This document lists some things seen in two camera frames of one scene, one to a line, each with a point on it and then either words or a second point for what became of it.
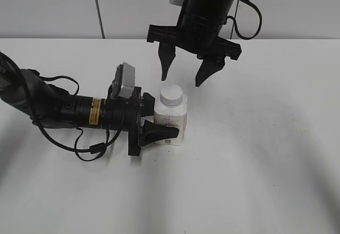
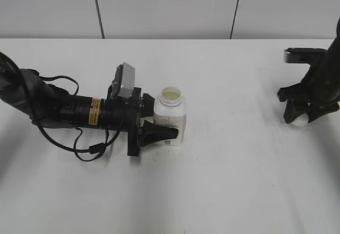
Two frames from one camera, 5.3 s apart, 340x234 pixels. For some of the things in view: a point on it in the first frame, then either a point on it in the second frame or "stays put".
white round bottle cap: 171,95 to 300,120
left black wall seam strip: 102,29 stays put
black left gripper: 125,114 stays put
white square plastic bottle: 174,117 stays put
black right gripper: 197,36 to 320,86
